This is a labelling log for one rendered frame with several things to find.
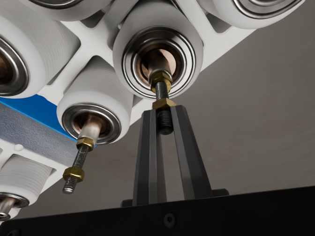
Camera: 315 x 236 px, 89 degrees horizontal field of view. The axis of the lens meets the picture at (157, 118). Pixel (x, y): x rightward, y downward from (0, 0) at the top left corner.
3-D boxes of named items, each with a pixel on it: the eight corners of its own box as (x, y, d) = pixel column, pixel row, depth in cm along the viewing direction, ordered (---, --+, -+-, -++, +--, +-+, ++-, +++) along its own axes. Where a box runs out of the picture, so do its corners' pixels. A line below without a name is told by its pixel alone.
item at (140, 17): (182, 46, 33) (206, 95, 19) (137, 57, 34) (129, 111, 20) (176, -13, 26) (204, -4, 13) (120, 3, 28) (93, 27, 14)
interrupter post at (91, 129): (95, 114, 21) (87, 133, 18) (106, 126, 22) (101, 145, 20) (80, 120, 21) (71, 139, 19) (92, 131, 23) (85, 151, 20)
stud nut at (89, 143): (88, 135, 18) (86, 141, 18) (97, 144, 19) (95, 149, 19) (74, 140, 19) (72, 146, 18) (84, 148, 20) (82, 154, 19)
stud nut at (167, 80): (167, 69, 13) (168, 73, 13) (174, 85, 14) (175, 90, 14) (146, 77, 14) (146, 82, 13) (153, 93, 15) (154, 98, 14)
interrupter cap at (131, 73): (197, 88, 19) (198, 92, 18) (134, 101, 20) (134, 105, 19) (191, 14, 14) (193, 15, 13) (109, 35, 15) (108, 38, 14)
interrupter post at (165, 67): (171, 73, 17) (175, 89, 15) (150, 78, 18) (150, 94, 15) (168, 51, 16) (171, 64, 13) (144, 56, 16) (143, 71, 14)
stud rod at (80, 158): (90, 129, 20) (67, 188, 14) (95, 134, 21) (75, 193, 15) (84, 131, 20) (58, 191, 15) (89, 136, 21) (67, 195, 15)
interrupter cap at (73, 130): (99, 91, 18) (97, 94, 18) (132, 132, 23) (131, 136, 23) (49, 113, 20) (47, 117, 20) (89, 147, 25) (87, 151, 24)
